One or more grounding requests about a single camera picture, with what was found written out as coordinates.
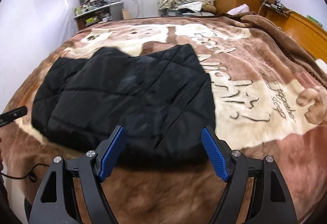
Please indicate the cluttered wooden nightstand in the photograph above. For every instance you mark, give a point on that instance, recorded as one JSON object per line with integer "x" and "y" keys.
{"x": 276, "y": 7}

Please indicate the wooden headboard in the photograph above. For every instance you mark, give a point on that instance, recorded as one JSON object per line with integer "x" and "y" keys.
{"x": 301, "y": 25}

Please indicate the white pillow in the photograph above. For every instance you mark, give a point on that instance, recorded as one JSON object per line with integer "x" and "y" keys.
{"x": 238, "y": 8}

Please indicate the printed plush blanket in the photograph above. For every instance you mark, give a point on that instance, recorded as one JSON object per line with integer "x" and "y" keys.
{"x": 255, "y": 101}

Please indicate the cluttered side table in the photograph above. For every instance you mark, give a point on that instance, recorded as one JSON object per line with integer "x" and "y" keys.
{"x": 189, "y": 8}

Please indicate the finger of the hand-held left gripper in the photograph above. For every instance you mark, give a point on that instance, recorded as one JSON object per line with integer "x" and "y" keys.
{"x": 15, "y": 113}

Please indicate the cluttered storage shelf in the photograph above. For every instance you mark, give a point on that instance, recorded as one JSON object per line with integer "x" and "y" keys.
{"x": 115, "y": 9}

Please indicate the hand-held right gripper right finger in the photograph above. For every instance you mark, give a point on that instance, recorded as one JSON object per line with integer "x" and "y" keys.
{"x": 214, "y": 152}

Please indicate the green packet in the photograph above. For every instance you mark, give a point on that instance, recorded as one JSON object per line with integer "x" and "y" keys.
{"x": 314, "y": 20}

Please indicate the black quilted jacket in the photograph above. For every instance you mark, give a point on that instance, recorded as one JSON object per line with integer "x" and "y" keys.
{"x": 127, "y": 91}

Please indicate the cardboard box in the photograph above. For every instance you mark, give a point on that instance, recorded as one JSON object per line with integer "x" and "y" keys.
{"x": 126, "y": 14}

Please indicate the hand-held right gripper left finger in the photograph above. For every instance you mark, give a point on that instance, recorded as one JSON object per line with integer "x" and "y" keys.
{"x": 112, "y": 152}

